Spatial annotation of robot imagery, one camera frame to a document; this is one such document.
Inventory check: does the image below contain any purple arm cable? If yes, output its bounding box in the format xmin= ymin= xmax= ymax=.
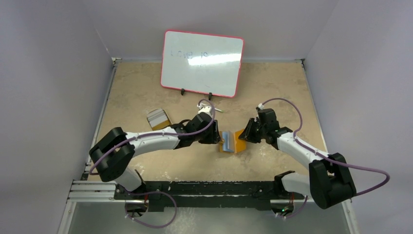
xmin=257 ymin=97 xmax=391 ymax=220
xmin=88 ymin=99 xmax=217 ymax=229

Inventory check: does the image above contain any yellow leather card holder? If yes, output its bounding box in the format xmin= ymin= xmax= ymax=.
xmin=218 ymin=129 xmax=246 ymax=154

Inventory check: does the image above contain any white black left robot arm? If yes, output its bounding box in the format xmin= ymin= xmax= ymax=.
xmin=89 ymin=112 xmax=221 ymax=199

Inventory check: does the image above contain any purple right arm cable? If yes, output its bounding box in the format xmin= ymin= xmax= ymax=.
xmin=257 ymin=97 xmax=391 ymax=220

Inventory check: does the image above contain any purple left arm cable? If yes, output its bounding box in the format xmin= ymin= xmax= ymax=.
xmin=88 ymin=99 xmax=217 ymax=229

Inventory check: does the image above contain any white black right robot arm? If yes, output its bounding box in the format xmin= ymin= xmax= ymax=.
xmin=239 ymin=108 xmax=357 ymax=209

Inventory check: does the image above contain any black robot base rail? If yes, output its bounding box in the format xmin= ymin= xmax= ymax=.
xmin=114 ymin=181 xmax=304 ymax=214

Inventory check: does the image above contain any pink framed whiteboard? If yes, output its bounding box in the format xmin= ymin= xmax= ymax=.
xmin=160 ymin=30 xmax=244 ymax=98

